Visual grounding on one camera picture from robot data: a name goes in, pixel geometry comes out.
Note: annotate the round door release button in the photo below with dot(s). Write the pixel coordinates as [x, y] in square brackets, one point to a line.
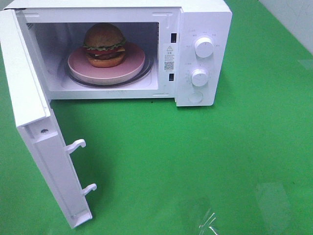
[195, 97]

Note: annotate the pink round plate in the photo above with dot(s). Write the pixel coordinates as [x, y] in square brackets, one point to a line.
[133, 52]

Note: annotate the burger with lettuce and tomato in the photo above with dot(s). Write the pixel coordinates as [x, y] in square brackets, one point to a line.
[104, 45]

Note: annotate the lower white microwave knob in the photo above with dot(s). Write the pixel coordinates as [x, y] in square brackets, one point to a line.
[199, 77]

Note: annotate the white microwave knob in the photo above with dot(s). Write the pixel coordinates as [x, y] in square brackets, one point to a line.
[204, 47]
[199, 77]

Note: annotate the white microwave oven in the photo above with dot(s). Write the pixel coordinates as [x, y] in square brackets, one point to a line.
[165, 29]

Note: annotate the upper white microwave knob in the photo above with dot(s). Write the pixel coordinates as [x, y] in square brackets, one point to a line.
[204, 47]

